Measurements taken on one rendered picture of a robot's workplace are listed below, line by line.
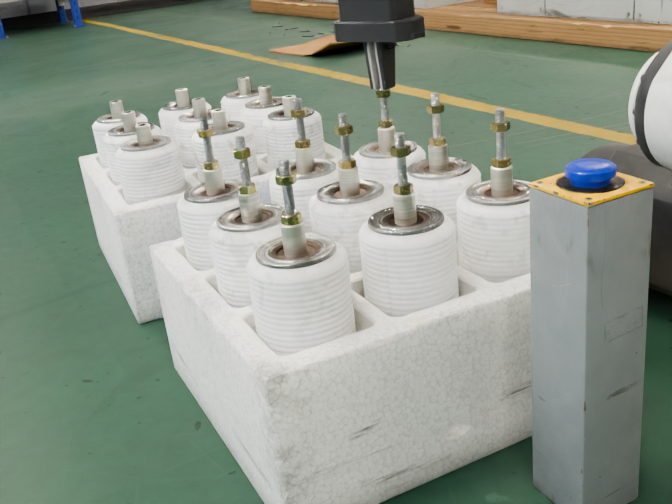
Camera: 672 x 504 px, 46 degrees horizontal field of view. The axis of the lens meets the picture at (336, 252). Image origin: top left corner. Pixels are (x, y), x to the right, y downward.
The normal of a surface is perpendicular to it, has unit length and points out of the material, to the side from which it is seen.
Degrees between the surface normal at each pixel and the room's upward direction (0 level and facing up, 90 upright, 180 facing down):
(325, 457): 90
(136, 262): 90
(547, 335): 90
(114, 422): 0
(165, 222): 90
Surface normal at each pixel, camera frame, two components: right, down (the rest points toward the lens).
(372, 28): -0.63, 0.36
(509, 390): 0.45, 0.30
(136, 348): -0.11, -0.92
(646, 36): -0.87, 0.27
